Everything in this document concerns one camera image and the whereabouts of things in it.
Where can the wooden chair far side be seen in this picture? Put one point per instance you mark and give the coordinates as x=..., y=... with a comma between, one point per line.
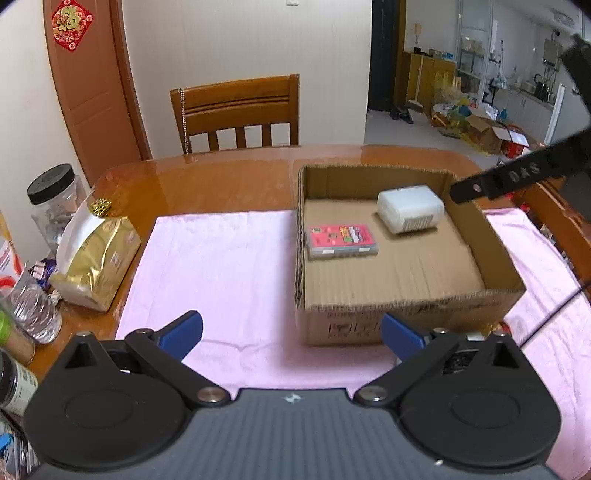
x=236, y=105

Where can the white plastic container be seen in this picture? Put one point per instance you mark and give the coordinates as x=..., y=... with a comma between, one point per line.
x=410, y=209

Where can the white refrigerator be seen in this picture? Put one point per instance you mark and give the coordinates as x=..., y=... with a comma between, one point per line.
x=555, y=114

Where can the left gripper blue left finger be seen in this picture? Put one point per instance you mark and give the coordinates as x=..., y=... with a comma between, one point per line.
x=179, y=337

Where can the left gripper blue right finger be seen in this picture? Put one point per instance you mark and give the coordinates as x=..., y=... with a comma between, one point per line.
x=401, y=339

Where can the black lid plastic jar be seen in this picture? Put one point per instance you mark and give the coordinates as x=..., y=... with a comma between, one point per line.
x=55, y=196

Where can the green lid bottle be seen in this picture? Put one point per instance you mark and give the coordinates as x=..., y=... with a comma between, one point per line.
x=14, y=341

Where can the wooden chair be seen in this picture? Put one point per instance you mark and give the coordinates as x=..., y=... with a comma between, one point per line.
x=236, y=105
x=571, y=232

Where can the wooden chair right side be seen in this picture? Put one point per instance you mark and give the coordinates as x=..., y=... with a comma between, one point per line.
x=571, y=232

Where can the pink tablecloth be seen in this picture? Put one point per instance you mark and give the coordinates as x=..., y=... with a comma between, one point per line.
x=237, y=271

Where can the small black lid jar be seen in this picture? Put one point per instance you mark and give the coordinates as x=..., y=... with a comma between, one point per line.
x=17, y=385

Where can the red door decoration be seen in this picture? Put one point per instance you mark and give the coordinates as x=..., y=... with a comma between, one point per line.
x=70, y=22

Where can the card box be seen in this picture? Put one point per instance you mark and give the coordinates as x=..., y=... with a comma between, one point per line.
x=341, y=240

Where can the wooden door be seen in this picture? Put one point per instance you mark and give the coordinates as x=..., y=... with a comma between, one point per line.
x=96, y=92

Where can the water bottle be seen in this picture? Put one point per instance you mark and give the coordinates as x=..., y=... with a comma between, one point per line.
x=24, y=299

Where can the gold tissue pack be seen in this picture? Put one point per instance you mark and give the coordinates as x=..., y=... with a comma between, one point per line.
x=93, y=255

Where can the cardboard box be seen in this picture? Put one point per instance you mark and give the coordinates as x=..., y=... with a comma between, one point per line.
x=457, y=275

